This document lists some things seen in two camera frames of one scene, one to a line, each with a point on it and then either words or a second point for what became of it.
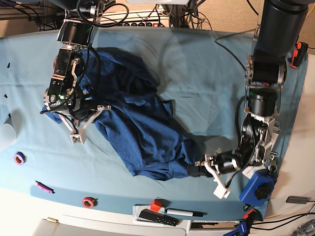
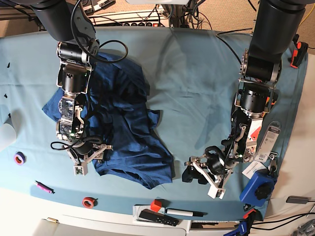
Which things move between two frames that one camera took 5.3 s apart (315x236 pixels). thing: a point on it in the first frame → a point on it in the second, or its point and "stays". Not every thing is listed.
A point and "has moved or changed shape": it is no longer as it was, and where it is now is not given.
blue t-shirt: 139,129 has moved or changed shape
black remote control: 158,217 stays
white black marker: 184,212 stays
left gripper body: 79,117 → 87,150
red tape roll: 89,202 stays
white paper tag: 249,170 stays
